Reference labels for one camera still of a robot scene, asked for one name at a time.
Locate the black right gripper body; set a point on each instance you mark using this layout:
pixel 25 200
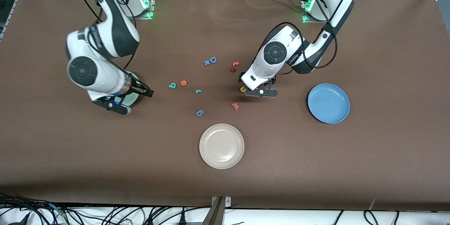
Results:
pixel 139 87

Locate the teal foam letter b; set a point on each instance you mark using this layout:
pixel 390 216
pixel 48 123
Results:
pixel 172 85

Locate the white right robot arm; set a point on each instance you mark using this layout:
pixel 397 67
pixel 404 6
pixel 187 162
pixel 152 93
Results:
pixel 105 42

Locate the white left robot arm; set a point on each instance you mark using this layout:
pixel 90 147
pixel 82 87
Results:
pixel 274 56

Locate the light green round plate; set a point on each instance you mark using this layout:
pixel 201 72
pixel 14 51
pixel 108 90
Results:
pixel 136 100

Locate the pink foam letter w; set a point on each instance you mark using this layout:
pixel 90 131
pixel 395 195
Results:
pixel 235 105

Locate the blue foam letter D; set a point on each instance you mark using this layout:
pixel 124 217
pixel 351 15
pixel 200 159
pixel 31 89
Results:
pixel 213 59

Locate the blue foam number 6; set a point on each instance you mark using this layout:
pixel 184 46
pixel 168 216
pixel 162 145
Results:
pixel 199 113

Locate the blue round plate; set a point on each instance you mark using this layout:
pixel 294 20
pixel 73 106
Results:
pixel 328 103

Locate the beige round plate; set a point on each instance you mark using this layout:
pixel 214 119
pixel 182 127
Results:
pixel 221 146

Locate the brown table cover sheet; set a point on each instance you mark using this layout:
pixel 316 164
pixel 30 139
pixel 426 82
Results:
pixel 105 165

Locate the grey aluminium profile bar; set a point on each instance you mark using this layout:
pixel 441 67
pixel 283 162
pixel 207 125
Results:
pixel 216 216

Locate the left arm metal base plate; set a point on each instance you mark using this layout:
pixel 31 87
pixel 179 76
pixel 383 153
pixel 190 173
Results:
pixel 305 19

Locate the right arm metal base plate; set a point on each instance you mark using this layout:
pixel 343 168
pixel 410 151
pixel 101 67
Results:
pixel 153 3

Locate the small metal corner bracket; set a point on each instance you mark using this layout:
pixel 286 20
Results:
pixel 227 202

